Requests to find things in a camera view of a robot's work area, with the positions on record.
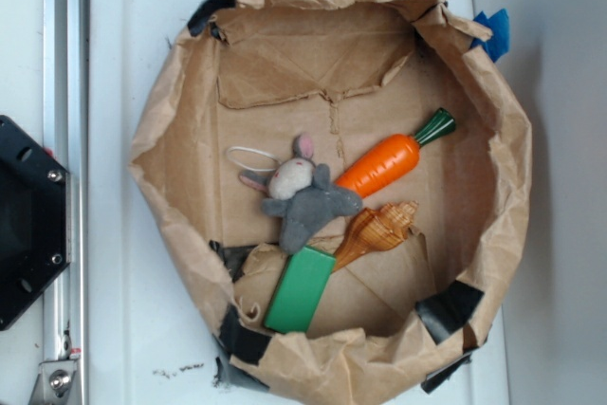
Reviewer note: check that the gray plush bunny toy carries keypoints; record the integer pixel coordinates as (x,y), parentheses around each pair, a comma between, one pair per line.
(299,192)

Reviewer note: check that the brown plastic conch shell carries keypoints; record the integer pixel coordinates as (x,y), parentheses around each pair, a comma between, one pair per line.
(376,231)

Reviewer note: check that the green rectangular block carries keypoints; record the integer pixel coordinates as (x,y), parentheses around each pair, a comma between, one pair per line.
(298,294)

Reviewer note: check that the orange plastic toy carrot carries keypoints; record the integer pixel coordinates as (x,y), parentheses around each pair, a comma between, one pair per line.
(394,157)

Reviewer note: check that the brown paper bag bin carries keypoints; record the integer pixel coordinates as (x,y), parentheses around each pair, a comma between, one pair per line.
(349,73)

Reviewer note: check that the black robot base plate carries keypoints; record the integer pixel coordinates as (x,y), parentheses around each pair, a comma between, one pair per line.
(33,221)

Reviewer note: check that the aluminum frame rail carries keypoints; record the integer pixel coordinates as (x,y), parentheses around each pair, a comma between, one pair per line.
(63,374)

